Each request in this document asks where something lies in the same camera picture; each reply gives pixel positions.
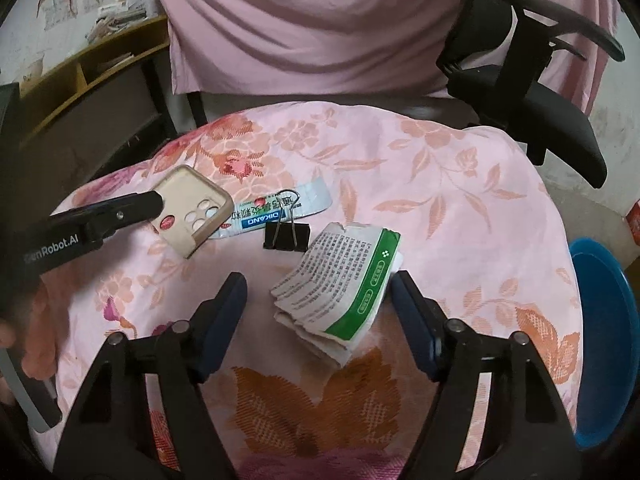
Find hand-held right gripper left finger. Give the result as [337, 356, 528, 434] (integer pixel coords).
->
[54, 271, 248, 480]

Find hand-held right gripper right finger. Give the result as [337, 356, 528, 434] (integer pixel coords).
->
[390, 270, 578, 480]

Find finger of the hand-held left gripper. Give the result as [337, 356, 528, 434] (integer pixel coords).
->
[50, 191, 165, 243]

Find beige phone case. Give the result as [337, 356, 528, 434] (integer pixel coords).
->
[150, 164, 235, 260]

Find green white paper packet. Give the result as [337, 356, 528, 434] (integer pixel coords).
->
[270, 222, 405, 368]

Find blue plastic bin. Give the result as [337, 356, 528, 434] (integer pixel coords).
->
[569, 237, 640, 451]

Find person's left hand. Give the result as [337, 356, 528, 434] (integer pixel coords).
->
[0, 277, 68, 406]

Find wooden shelf unit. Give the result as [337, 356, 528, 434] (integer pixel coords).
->
[20, 45, 177, 196]
[17, 15, 173, 126]

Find pink floral tablecloth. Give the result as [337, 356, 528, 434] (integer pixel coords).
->
[22, 100, 583, 480]

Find black binder clip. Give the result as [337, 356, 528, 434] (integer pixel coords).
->
[263, 187, 312, 251]

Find flat papers in shelf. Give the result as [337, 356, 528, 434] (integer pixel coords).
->
[97, 52, 136, 74]

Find white blue sachet strip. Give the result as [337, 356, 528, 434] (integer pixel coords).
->
[207, 177, 332, 240]

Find pile of papers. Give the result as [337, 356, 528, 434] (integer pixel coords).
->
[85, 0, 163, 44]

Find red box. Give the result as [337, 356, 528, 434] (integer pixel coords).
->
[625, 200, 640, 246]

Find black office chair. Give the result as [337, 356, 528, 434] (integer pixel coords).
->
[436, 0, 626, 188]

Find black metal frame leg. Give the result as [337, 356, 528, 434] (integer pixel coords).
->
[185, 91, 209, 129]

